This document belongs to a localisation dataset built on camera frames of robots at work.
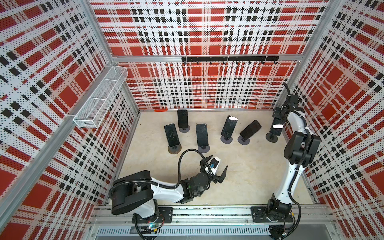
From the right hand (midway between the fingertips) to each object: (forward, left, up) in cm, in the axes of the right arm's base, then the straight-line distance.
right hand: (282, 114), depth 98 cm
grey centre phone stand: (-18, +53, -14) cm, 57 cm away
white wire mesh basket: (-2, +121, +8) cm, 122 cm away
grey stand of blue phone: (-12, +26, -14) cm, 32 cm away
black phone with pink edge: (-7, +36, -3) cm, 37 cm away
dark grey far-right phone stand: (-8, +4, -15) cm, 18 cm away
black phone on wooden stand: (-16, +72, 0) cm, 74 cm away
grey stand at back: (-2, +67, -14) cm, 68 cm away
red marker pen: (+22, +89, -17) cm, 93 cm away
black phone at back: (0, +67, -1) cm, 67 cm away
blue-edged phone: (-10, +21, -2) cm, 24 cm away
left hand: (-34, +45, 0) cm, 56 cm away
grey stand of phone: (-10, +37, -15) cm, 41 cm away
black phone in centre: (-14, +54, -3) cm, 56 cm away
